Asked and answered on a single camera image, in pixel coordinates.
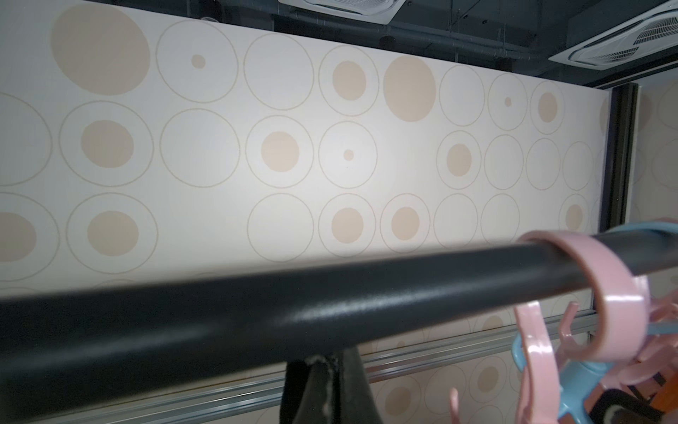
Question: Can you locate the black clothes rack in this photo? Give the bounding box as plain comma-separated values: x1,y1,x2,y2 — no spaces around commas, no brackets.
0,227,678,424

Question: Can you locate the pink hook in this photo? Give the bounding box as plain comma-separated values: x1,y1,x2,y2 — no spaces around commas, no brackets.
597,216,678,393
448,229,652,424

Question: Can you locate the ceiling air conditioner vent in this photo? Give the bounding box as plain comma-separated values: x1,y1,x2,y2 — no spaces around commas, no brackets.
279,0,407,25

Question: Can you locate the black bag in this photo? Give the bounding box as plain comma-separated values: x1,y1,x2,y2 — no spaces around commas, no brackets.
279,347,382,424

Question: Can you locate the pink hook middle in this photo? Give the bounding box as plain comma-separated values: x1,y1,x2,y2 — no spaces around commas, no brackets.
597,216,678,393

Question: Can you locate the pink hook far left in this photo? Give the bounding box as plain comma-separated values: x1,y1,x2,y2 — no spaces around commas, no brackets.
448,229,652,424

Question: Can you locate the light blue hook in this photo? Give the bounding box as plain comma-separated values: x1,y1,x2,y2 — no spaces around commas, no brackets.
510,219,678,424

